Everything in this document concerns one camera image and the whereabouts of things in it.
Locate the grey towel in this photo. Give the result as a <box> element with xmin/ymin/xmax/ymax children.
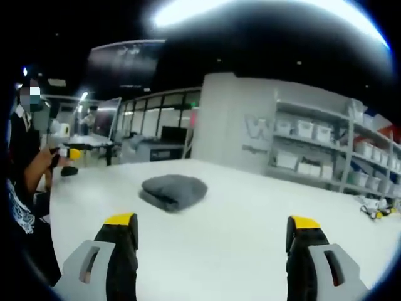
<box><xmin>139</xmin><ymin>174</ymin><xmax>209</xmax><ymax>214</ymax></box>

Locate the person's left hand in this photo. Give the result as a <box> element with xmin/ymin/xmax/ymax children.
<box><xmin>39</xmin><ymin>146</ymin><xmax>62</xmax><ymax>172</ymax></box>

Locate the white background table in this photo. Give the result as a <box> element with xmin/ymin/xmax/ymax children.
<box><xmin>66</xmin><ymin>134</ymin><xmax>114</xmax><ymax>166</ymax></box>

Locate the large dark display panel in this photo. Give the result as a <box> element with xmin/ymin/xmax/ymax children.
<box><xmin>93</xmin><ymin>97</ymin><xmax>123</xmax><ymax>141</ymax></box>

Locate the person in dark clothes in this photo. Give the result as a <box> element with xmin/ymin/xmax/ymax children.
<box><xmin>5</xmin><ymin>105</ymin><xmax>62</xmax><ymax>287</ymax></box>

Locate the grey cabinet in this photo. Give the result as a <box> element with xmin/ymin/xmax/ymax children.
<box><xmin>120</xmin><ymin>134</ymin><xmax>190</xmax><ymax>164</ymax></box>

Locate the yellow white device on table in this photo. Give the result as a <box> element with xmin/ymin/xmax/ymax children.
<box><xmin>359</xmin><ymin>196</ymin><xmax>399</xmax><ymax>221</ymax></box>

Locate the black monitor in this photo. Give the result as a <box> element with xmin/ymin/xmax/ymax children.
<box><xmin>160</xmin><ymin>125</ymin><xmax>189</xmax><ymax>141</ymax></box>

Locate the grey metal shelf rack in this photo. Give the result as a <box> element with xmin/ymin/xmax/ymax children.
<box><xmin>266</xmin><ymin>96</ymin><xmax>401</xmax><ymax>201</ymax></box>

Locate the row of white storage boxes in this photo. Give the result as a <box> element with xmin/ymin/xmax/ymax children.
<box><xmin>275</xmin><ymin>106</ymin><xmax>401</xmax><ymax>196</ymax></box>

